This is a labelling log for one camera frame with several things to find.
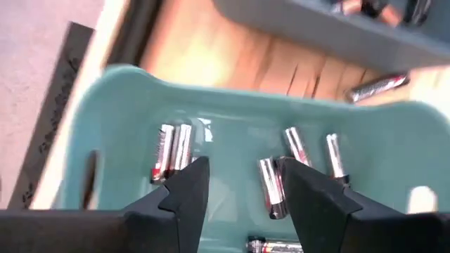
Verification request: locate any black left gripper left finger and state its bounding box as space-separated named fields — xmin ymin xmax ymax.
xmin=0 ymin=156 xmax=211 ymax=253

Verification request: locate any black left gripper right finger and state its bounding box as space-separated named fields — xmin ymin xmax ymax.
xmin=279 ymin=157 xmax=450 ymax=253

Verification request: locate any silver battery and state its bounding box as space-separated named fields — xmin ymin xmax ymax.
xmin=150 ymin=123 xmax=176 ymax=184
xmin=345 ymin=72 xmax=411 ymax=104
xmin=257 ymin=157 xmax=289 ymax=220
xmin=325 ymin=133 xmax=352 ymax=186
xmin=283 ymin=126 xmax=313 ymax=168
xmin=246 ymin=235 xmax=304 ymax=253
xmin=170 ymin=123 xmax=193 ymax=174

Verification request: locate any teal green plastic bin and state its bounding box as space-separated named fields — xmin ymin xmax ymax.
xmin=54 ymin=64 xmax=450 ymax=253

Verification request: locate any blue grey plastic bin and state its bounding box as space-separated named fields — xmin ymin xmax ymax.
xmin=213 ymin=0 xmax=450 ymax=74

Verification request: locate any black table edge strip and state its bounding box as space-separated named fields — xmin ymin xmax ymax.
xmin=104 ymin=0 xmax=165 ymax=70

